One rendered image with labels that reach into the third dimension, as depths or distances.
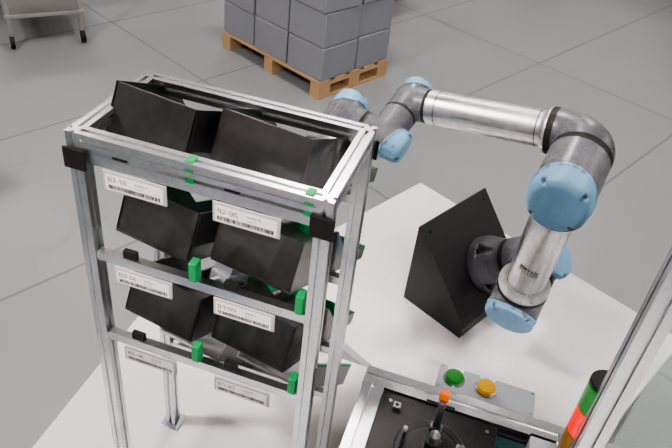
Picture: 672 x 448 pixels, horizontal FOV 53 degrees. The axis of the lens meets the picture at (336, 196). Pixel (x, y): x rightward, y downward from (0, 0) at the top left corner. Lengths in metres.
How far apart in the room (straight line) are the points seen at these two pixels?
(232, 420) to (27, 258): 1.96
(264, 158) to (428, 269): 0.95
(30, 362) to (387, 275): 1.53
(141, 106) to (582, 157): 0.76
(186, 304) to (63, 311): 1.99
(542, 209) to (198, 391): 0.84
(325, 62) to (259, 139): 3.64
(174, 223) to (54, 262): 2.32
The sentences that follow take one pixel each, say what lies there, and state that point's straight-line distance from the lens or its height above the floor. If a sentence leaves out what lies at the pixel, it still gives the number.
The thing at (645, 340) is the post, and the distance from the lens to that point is 0.87.
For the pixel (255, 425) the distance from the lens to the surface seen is 1.52.
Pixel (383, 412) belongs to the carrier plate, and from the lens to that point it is 1.43.
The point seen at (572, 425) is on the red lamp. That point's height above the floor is 1.33.
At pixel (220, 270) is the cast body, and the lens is 1.27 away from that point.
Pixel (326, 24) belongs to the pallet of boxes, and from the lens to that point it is 4.34.
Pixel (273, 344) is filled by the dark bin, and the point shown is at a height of 1.34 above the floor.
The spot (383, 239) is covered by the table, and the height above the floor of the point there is 0.86.
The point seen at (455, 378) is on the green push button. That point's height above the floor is 0.97.
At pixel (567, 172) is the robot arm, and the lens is 1.23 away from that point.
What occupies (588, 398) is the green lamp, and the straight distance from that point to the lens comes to 1.00.
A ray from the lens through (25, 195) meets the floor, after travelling 3.70.
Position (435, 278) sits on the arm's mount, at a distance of 1.70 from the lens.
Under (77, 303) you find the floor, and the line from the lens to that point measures 3.04.
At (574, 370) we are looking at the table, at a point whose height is 0.86.
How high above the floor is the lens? 2.10
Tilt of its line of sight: 35 degrees down
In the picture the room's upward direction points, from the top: 7 degrees clockwise
